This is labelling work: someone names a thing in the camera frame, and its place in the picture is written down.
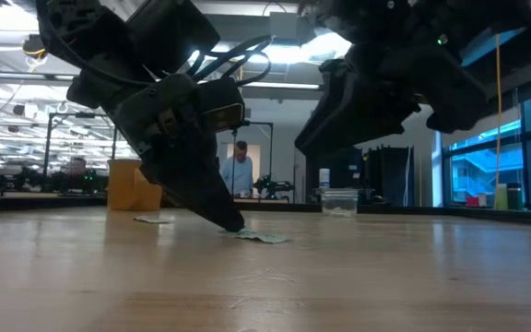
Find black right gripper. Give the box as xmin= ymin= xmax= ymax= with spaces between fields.
xmin=294 ymin=41 xmax=490 ymax=159

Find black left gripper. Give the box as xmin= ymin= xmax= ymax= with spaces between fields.
xmin=108 ymin=72 xmax=247 ymax=233

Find green banknote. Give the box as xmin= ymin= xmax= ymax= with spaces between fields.
xmin=218 ymin=227 xmax=290 ymax=245

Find person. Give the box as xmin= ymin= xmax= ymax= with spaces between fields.
xmin=219 ymin=139 xmax=255 ymax=198
xmin=67 ymin=155 xmax=88 ymax=179

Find yellow bin with black rim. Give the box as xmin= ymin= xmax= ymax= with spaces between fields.
xmin=106 ymin=159 xmax=164 ymax=212

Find black cabinet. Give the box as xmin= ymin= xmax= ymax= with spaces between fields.
xmin=305 ymin=147 xmax=364 ymax=191

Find clear glass jar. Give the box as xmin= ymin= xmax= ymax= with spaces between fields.
xmin=319 ymin=187 xmax=360 ymax=219

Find dark green tumbler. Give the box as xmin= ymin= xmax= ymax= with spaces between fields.
xmin=506 ymin=182 xmax=524 ymax=211

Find black station frame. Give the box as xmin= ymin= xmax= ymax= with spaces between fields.
xmin=42 ymin=112 xmax=120 ymax=188
xmin=230 ymin=119 xmax=275 ymax=202

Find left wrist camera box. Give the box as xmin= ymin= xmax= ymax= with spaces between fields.
xmin=195 ymin=77 xmax=247 ymax=134

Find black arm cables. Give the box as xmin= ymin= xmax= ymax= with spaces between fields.
xmin=185 ymin=34 xmax=275 ymax=89

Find yellow hanging cable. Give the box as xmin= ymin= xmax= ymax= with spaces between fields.
xmin=494 ymin=31 xmax=503 ymax=186

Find ceiling cable reel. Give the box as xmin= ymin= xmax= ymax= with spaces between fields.
xmin=20 ymin=33 xmax=51 ymax=61

